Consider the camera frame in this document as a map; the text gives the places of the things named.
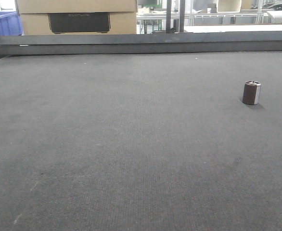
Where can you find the brown cylindrical capacitor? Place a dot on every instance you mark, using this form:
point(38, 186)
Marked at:
point(251, 92)

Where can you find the dark grey table mat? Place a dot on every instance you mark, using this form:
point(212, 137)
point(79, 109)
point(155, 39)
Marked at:
point(159, 142)

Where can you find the lower cardboard box black label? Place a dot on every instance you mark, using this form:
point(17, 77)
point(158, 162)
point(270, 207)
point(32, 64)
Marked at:
point(79, 23)

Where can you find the black vertical pole left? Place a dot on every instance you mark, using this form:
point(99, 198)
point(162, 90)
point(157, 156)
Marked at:
point(168, 17)

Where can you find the black vertical pole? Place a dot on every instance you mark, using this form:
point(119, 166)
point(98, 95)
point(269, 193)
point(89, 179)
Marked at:
point(182, 4)
point(168, 17)

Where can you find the black vertical pole right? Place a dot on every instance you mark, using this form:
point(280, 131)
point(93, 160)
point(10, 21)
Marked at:
point(182, 4)

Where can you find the white background table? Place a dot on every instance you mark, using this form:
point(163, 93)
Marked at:
point(232, 28)

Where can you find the dark grey board stack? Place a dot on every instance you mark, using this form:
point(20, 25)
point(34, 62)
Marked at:
point(141, 44)

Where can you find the upper cardboard box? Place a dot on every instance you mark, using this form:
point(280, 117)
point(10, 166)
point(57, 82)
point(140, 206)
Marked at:
point(75, 6)

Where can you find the blue crate behind table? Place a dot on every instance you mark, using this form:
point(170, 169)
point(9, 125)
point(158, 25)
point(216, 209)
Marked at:
point(10, 24)

